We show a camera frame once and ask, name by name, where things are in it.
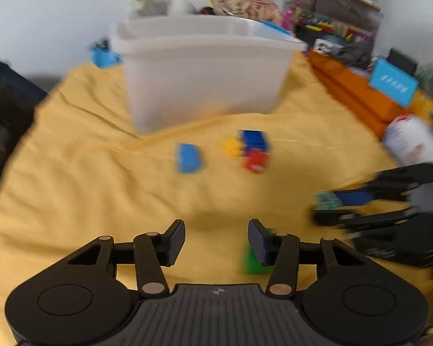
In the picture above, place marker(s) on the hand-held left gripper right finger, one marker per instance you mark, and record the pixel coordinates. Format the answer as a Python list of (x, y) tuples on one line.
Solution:
[(259, 241)]

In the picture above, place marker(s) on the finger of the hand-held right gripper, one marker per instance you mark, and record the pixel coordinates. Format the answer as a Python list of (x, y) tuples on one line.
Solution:
[(353, 198), (328, 218)]

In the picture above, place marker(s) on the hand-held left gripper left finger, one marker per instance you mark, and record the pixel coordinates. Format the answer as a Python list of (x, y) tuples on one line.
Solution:
[(176, 241)]

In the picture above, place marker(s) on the green patterned block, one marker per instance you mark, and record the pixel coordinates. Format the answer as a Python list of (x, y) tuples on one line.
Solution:
[(325, 201)]

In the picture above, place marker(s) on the green building block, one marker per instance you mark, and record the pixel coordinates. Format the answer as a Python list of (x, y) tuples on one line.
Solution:
[(252, 265)]

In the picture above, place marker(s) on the red studded building block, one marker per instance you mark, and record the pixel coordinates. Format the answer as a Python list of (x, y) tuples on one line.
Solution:
[(255, 161)]

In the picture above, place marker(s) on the small light blue building block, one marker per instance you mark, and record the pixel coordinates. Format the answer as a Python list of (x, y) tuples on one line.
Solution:
[(189, 158)]

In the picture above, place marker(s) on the small yellow building block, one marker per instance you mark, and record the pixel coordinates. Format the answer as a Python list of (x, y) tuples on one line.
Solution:
[(232, 147)]

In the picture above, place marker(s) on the dark blue building block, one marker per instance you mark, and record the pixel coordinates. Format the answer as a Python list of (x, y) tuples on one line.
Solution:
[(254, 140)]

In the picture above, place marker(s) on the white plastic storage bin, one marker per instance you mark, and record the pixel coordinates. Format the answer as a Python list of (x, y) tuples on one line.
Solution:
[(202, 79)]

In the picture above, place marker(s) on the white cylindrical container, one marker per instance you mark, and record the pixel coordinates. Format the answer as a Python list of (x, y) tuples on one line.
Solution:
[(407, 140)]

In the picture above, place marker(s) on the yellow quilted blanket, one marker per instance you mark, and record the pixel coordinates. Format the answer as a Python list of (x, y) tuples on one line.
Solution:
[(93, 187)]

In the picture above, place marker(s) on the orange box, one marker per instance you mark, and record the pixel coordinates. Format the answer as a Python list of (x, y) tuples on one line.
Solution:
[(353, 93)]

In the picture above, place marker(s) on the light blue card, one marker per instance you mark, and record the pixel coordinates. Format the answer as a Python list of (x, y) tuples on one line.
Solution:
[(393, 83)]

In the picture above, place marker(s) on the black small box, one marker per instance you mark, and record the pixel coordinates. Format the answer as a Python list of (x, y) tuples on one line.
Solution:
[(402, 59)]

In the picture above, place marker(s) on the small white carton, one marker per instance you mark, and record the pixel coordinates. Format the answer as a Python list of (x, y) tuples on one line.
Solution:
[(326, 45)]

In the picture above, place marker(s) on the pink foil wrapper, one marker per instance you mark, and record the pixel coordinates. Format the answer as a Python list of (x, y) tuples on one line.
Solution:
[(288, 18)]

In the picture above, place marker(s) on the clear plastic toy box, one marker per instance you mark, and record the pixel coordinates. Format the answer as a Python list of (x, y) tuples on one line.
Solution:
[(328, 7)]

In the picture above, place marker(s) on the dark blue mesh playpen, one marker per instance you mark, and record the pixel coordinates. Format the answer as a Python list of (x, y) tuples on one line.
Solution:
[(3, 115)]

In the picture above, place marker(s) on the clear bag of crackers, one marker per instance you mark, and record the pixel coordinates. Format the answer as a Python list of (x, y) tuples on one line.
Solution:
[(245, 3)]

